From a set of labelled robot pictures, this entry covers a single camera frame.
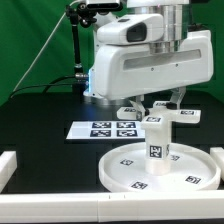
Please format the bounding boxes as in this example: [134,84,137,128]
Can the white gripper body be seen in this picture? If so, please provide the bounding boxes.
[94,30,213,100]

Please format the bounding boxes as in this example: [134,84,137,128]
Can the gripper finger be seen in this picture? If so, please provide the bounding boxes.
[132,95,146,121]
[168,87,186,109]

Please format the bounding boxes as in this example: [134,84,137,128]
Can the white cross-shaped table base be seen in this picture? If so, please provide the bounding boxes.
[117,101,201,130]

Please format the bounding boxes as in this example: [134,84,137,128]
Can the white round table top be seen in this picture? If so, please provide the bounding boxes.
[98,142,221,192]

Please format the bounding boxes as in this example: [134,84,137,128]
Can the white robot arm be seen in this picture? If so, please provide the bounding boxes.
[84,0,213,119]

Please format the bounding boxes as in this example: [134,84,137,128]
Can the white fiducial marker sheet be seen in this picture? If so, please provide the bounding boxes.
[66,121,145,140]

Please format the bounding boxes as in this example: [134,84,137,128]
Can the black camera stand pole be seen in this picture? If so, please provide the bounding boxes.
[65,5,87,94]

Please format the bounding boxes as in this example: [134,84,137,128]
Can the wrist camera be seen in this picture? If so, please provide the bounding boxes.
[97,14,164,45]

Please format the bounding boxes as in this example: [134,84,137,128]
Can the overhead camera on stand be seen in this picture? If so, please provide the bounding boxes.
[78,0,123,13]

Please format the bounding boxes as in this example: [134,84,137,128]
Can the black cable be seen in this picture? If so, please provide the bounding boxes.
[9,75,88,100]

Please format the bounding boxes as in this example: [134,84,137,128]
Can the white cable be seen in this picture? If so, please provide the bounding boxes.
[12,0,88,93]

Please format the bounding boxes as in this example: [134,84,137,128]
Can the white front border rail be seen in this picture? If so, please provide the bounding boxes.
[0,190,224,223]

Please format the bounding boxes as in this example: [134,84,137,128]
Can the white left border rail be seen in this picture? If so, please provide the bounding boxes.
[0,151,17,193]

